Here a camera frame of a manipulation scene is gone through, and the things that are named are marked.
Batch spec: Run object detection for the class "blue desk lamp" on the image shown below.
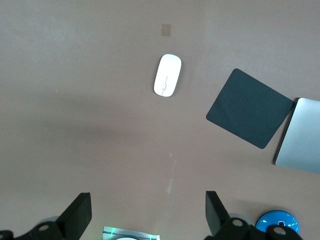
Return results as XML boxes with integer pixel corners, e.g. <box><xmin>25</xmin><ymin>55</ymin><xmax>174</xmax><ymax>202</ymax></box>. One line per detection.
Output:
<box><xmin>255</xmin><ymin>209</ymin><xmax>301</xmax><ymax>234</ymax></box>

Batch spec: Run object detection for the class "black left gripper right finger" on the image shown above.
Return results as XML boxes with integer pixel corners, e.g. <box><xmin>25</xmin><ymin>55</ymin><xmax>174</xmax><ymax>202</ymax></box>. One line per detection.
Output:
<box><xmin>205</xmin><ymin>190</ymin><xmax>231</xmax><ymax>237</ymax></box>

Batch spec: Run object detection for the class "white computer mouse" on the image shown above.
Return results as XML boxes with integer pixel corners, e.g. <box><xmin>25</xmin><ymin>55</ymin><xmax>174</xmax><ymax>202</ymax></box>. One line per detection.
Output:
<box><xmin>153</xmin><ymin>53</ymin><xmax>183</xmax><ymax>98</ymax></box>

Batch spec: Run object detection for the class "silver closed laptop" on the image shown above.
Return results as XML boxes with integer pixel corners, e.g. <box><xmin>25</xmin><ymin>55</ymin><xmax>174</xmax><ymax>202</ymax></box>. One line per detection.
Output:
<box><xmin>272</xmin><ymin>97</ymin><xmax>320</xmax><ymax>175</ymax></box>

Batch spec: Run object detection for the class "black mouse pad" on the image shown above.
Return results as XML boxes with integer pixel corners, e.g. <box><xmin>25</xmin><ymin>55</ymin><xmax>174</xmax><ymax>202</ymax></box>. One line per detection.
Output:
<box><xmin>205</xmin><ymin>68</ymin><xmax>296</xmax><ymax>150</ymax></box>

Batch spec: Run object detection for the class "brown tape patch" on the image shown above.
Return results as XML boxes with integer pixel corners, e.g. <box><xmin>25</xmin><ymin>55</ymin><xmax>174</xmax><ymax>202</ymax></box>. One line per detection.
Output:
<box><xmin>161</xmin><ymin>23</ymin><xmax>172</xmax><ymax>38</ymax></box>

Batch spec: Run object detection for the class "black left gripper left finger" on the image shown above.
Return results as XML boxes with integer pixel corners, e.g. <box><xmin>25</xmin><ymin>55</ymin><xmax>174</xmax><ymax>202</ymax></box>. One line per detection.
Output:
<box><xmin>55</xmin><ymin>191</ymin><xmax>93</xmax><ymax>240</ymax></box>

